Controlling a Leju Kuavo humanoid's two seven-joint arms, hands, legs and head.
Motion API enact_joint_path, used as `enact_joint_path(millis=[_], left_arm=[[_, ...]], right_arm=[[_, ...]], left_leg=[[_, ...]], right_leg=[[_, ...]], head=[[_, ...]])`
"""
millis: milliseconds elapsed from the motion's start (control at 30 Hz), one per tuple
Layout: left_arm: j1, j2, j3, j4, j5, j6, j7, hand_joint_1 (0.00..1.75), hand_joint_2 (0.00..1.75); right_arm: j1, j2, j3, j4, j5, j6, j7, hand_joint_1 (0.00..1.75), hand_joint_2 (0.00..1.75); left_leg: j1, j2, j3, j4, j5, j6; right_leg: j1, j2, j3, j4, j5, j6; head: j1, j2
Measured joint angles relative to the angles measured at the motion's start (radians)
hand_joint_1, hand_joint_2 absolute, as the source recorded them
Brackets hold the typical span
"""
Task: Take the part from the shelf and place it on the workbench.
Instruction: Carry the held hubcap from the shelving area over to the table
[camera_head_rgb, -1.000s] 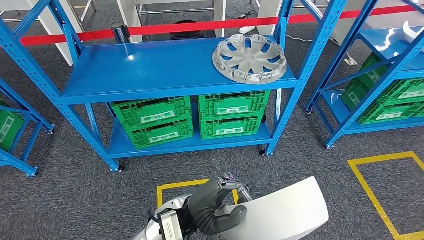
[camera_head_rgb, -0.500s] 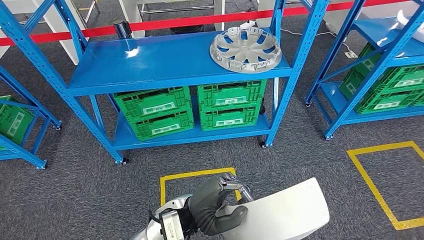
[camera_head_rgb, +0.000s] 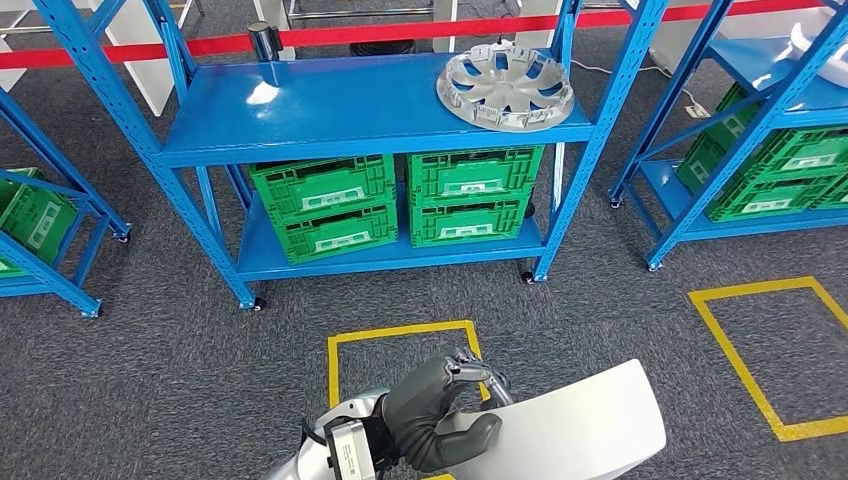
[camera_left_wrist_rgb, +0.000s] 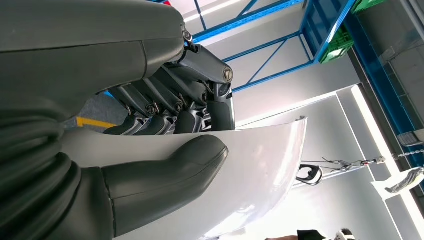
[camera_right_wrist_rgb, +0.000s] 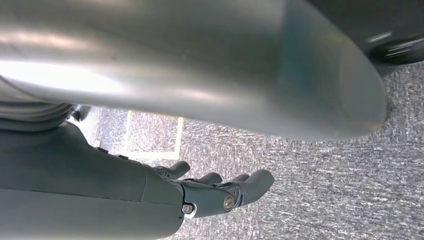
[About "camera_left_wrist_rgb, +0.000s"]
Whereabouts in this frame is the ceiling light strip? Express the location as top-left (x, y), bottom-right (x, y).
top-left (351, 85), bottom-right (424, 229)

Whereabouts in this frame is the grey striped hanging strap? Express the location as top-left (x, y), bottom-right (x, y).
top-left (384, 167), bottom-right (424, 195)

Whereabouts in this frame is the hoist sling with hook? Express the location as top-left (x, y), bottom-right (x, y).
top-left (295, 156), bottom-right (387, 186)

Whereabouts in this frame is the steel chain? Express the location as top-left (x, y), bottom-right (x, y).
top-left (391, 150), bottom-right (424, 161)

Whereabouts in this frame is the blue steel shelf rack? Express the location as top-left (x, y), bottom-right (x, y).
top-left (192, 0), bottom-right (359, 94)
top-left (344, 0), bottom-right (424, 168)

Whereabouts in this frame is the yellow floor tape square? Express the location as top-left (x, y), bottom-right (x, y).
top-left (75, 116), bottom-right (117, 130)

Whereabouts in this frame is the green plastic crate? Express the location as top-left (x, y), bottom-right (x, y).
top-left (319, 28), bottom-right (355, 64)
top-left (351, 0), bottom-right (387, 14)

